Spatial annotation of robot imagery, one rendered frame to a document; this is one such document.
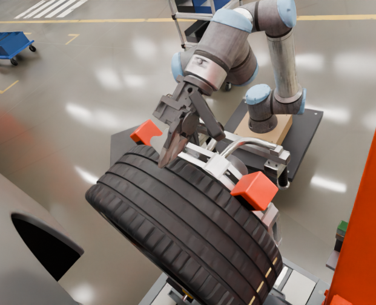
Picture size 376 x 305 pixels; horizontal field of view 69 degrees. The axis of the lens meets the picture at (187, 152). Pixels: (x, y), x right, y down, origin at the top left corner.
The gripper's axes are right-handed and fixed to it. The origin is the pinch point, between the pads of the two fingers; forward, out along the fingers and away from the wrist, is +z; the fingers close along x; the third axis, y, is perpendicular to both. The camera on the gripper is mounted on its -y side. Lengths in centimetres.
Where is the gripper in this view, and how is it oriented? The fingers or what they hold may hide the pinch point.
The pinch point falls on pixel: (164, 164)
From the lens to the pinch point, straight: 63.3
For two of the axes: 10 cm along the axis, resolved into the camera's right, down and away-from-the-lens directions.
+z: -4.8, 8.8, 0.5
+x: -3.9, -1.6, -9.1
